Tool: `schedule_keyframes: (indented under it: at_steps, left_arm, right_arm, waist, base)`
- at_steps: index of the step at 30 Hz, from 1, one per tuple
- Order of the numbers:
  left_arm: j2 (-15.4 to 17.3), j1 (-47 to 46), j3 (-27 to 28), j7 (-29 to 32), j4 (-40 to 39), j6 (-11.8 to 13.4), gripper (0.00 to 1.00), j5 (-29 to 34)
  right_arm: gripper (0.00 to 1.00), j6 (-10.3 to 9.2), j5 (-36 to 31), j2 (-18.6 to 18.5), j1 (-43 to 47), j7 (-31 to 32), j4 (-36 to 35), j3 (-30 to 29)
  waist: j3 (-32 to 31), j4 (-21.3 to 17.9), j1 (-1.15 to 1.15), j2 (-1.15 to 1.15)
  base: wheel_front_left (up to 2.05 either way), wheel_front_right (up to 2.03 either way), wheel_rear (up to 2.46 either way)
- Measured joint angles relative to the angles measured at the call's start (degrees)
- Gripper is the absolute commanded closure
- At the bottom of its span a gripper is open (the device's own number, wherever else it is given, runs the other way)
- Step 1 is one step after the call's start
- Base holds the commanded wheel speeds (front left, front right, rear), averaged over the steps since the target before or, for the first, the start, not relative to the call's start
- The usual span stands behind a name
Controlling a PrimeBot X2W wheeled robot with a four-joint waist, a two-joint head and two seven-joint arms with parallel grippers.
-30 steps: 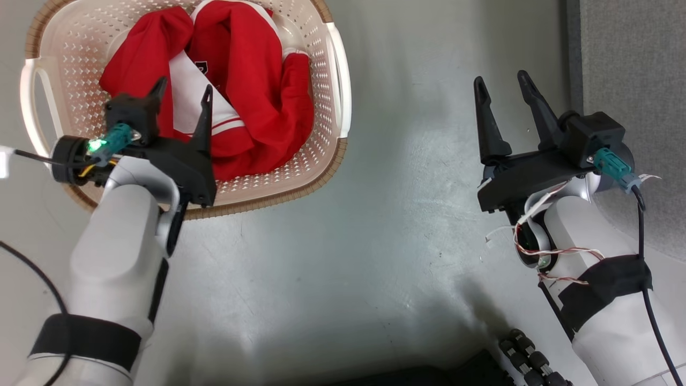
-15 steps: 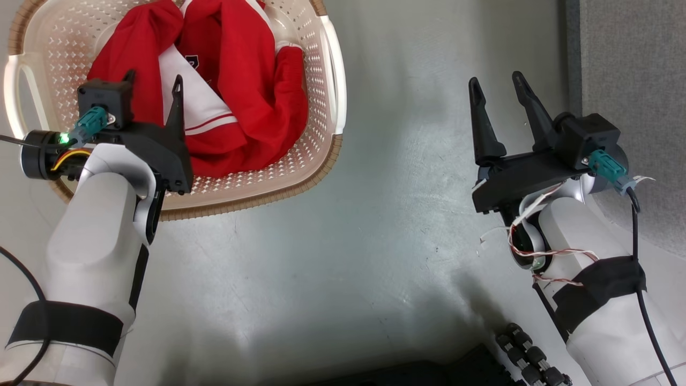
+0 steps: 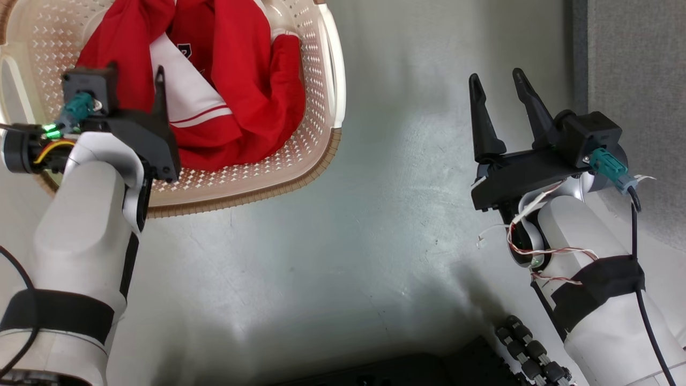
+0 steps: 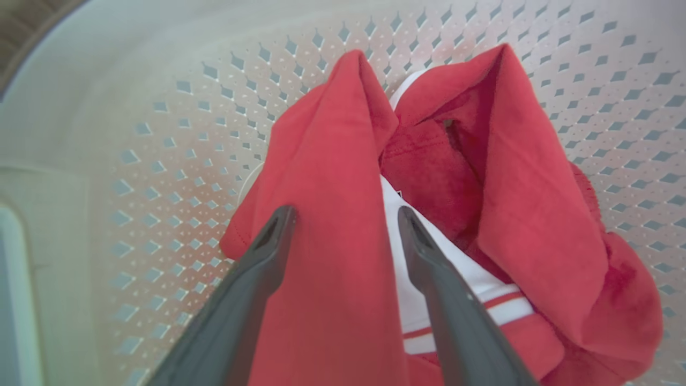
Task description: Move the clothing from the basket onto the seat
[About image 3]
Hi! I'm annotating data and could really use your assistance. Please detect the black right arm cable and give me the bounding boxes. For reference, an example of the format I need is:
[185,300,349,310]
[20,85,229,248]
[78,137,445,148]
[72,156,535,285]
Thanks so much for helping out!
[626,185,678,386]

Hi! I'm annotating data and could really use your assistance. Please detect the thin red white wires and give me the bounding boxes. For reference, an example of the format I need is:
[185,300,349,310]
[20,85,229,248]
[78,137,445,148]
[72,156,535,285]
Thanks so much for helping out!
[476,181,599,286]

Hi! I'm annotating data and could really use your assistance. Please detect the plain red garment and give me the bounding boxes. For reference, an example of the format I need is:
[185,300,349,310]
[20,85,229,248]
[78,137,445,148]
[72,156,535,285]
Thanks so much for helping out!
[170,0,307,172]

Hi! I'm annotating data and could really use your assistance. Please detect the cream plastic laundry basket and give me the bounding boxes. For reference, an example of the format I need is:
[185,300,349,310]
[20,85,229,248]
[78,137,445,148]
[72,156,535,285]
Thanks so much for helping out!
[0,0,346,219]

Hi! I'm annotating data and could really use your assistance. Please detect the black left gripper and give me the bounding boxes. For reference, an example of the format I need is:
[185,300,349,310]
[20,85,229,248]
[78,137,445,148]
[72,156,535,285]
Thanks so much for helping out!
[79,65,182,183]

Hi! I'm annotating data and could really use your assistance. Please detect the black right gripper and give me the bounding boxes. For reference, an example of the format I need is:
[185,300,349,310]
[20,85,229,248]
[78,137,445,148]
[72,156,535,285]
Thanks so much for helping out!
[468,68,590,215]

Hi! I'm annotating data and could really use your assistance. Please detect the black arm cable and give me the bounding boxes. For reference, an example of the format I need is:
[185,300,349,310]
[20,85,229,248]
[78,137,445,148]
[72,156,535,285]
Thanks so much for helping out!
[0,246,39,378]
[626,185,678,386]

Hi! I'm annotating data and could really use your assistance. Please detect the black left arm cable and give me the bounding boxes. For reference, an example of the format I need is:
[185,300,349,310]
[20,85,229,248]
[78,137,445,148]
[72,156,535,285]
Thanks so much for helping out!
[0,246,39,378]

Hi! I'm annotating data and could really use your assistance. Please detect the teal left cable connector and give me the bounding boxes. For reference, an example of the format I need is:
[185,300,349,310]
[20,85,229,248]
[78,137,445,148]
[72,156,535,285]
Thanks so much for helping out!
[58,91,97,132]

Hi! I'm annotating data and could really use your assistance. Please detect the teal cable connector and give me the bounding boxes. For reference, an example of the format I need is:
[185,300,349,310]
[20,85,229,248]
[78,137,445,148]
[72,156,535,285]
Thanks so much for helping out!
[588,149,638,195]
[58,91,97,132]

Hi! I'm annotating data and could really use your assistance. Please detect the grey fabric sofa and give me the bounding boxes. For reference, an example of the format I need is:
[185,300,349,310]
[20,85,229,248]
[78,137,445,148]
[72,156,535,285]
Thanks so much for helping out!
[567,0,686,254]

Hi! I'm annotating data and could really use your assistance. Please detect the teal right cable connector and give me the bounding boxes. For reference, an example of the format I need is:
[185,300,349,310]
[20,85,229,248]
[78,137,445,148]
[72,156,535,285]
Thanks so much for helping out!
[588,149,638,195]

